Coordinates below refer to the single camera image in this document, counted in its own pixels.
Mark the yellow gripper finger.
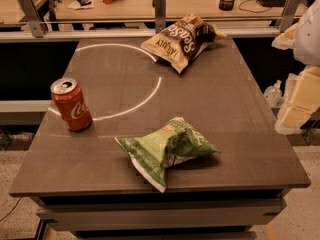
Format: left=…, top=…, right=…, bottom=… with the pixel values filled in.
left=275, top=66, right=320, bottom=135
left=272, top=23, right=298, bottom=50

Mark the green jalapeno chip bag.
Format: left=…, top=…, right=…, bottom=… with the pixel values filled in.
left=115, top=117, right=219, bottom=193

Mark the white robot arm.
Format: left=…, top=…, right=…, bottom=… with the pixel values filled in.
left=272, top=0, right=320, bottom=135

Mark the brown and yellow chip bag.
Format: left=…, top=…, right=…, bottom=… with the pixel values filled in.
left=141, top=13, right=226, bottom=73

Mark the clear sanitizer bottle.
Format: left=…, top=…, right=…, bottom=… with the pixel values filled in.
left=264, top=80, right=282, bottom=107

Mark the black mesh cup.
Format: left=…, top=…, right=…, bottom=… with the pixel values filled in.
left=219, top=0, right=235, bottom=11

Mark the red Coca-Cola can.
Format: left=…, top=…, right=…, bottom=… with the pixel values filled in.
left=50, top=77, right=93, bottom=132

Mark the grey metal bracket right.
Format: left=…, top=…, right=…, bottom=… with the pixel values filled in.
left=276, top=0, right=301, bottom=33

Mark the grey metal bracket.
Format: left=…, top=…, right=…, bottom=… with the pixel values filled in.
left=153, top=0, right=166, bottom=33
left=276, top=0, right=301, bottom=33
left=18, top=0, right=47, bottom=38

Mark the black cable on desk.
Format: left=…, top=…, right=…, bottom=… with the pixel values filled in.
left=237, top=0, right=273, bottom=14

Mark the grey metal bracket middle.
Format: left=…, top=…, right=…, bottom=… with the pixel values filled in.
left=153, top=0, right=166, bottom=33

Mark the grey metal bracket left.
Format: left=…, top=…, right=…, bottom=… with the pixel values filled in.
left=18, top=0, right=47, bottom=38

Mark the black floor cable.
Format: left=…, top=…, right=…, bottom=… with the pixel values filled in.
left=0, top=197, right=23, bottom=223

